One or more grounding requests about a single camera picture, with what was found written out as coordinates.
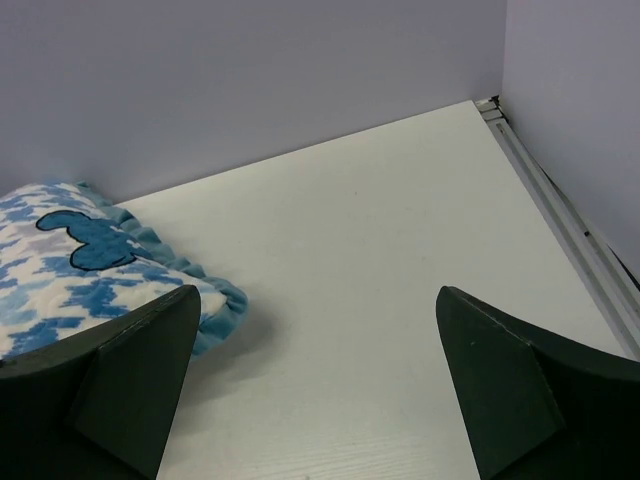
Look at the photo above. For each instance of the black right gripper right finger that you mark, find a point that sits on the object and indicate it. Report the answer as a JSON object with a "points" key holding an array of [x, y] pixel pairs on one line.
{"points": [[537, 405]]}

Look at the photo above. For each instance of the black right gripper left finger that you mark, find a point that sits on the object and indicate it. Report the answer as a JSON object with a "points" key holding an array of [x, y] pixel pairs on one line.
{"points": [[99, 404]]}

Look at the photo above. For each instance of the blue white patterned pillowcase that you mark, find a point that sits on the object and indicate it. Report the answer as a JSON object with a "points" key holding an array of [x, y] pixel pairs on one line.
{"points": [[71, 260]]}

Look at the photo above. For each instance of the aluminium side rail right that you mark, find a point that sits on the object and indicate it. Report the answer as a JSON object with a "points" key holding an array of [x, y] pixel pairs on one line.
{"points": [[613, 287]]}

